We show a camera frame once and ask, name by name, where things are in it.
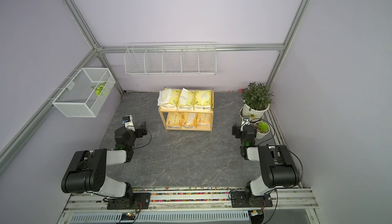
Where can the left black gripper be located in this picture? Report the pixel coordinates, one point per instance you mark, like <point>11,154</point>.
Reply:
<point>140,134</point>

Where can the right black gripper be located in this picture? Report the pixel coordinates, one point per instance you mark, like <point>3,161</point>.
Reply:
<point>238,129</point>

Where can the wooden two-tier shelf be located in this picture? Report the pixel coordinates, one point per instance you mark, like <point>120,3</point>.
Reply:
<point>164,112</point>

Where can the orange tissue pack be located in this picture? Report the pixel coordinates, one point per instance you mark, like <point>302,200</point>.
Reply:
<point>174,120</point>
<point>189,120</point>
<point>204,120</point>

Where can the green tissue pack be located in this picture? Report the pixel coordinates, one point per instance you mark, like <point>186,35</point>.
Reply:
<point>186,100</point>
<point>168,98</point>
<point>203,100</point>

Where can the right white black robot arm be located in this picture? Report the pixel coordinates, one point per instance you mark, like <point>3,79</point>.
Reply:
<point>277,167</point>

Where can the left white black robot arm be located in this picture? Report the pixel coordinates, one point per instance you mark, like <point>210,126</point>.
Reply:
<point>86,172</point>

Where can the small potted succulent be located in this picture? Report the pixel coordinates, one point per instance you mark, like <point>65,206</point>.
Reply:
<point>262,129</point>

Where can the large potted green plant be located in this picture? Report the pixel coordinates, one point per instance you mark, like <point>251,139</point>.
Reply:
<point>257,98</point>

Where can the green leaf in basket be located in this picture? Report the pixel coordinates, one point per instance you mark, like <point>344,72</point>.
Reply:
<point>101,90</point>

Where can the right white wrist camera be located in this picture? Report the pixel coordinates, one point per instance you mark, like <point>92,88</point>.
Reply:
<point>245,119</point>

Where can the white mesh wall basket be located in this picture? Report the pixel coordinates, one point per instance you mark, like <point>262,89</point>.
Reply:
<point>78,98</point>

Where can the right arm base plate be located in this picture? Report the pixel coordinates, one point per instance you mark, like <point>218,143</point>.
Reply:
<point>242,199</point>

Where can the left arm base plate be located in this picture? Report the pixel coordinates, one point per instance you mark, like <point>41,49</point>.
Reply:
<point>128,201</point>

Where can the aluminium rail frame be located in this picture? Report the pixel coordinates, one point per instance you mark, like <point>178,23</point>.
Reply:
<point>196,205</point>

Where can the white wire wall shelf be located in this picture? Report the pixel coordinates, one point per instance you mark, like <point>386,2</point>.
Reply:
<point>171,58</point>

